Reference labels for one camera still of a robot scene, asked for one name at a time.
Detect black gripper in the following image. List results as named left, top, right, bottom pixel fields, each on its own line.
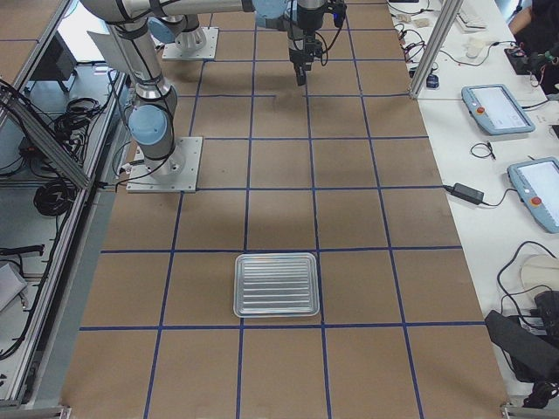
left=287, top=1, right=328, bottom=86

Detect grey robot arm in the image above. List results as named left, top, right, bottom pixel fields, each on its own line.
left=148, top=14, right=206, bottom=52
left=83, top=1, right=333, bottom=181

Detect silver ribbed metal tray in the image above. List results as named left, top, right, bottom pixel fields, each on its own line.
left=232, top=252, right=320, bottom=318

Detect white keyboard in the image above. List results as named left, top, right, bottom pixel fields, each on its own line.
left=456, top=3, right=487, bottom=32

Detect upper blue teach pendant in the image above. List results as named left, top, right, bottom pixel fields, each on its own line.
left=461, top=84, right=535, bottom=135

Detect blue teach pendant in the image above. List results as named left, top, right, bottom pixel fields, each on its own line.
left=461, top=84, right=535, bottom=135
left=507, top=157, right=558, bottom=234

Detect black power adapter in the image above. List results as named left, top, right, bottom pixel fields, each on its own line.
left=452, top=183, right=484, bottom=205

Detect lower blue teach pendant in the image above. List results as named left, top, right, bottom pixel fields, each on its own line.
left=507, top=157, right=558, bottom=234

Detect black bag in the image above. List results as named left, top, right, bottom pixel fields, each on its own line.
left=485, top=291, right=558, bottom=383

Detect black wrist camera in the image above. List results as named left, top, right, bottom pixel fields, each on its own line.
left=327, top=0, right=347, bottom=29

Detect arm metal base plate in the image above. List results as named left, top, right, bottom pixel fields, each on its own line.
left=126, top=137, right=204, bottom=193
left=162, top=27, right=219, bottom=61

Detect aluminium frame post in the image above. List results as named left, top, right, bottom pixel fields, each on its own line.
left=409, top=0, right=463, bottom=100

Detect small black cable loop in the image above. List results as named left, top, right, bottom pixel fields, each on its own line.
left=470, top=141, right=497, bottom=161

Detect coiled black cables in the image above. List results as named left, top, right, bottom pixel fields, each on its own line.
left=33, top=178, right=76, bottom=217

